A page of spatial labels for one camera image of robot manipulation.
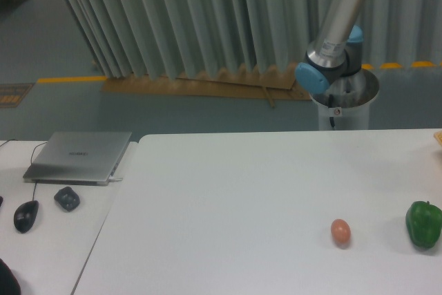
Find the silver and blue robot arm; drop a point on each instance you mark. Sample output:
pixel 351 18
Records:
pixel 337 50

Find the green bell pepper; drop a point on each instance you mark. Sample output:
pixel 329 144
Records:
pixel 423 222

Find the brown cardboard sheet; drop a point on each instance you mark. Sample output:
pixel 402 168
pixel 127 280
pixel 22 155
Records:
pixel 273 85

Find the white laptop plug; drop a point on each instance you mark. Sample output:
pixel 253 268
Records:
pixel 115 179

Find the pale green pleated curtain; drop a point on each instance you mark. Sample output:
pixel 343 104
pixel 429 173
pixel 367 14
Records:
pixel 172 37

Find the silver closed laptop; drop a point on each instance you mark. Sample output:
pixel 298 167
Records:
pixel 79 157

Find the brown egg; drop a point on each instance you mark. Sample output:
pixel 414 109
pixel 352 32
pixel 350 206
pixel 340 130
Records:
pixel 340 233

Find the black computer mouse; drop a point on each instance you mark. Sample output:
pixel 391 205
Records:
pixel 25 216

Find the floor warning sticker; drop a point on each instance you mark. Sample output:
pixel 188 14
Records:
pixel 13 94

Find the yellow basket corner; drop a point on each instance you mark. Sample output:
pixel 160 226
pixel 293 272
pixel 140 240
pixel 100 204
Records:
pixel 438 137

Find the dark object bottom left corner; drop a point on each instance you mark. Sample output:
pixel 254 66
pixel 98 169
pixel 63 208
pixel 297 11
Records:
pixel 8 283

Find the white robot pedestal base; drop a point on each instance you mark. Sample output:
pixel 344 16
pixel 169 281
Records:
pixel 345 106

